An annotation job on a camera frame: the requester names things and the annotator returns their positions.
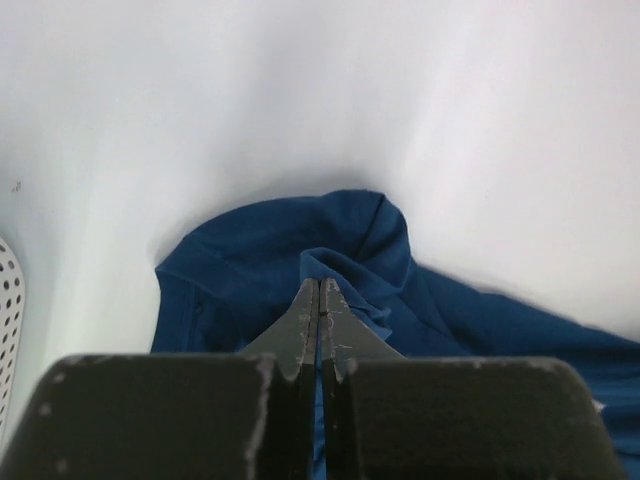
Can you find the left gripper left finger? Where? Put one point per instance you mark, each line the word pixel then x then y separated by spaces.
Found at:
pixel 248 415

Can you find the navy blue t shirt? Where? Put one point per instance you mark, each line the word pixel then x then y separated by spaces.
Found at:
pixel 232 277

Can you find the white laundry basket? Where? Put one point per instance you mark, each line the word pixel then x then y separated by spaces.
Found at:
pixel 12 302

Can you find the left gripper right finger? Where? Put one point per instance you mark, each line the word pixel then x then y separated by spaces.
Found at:
pixel 391 417

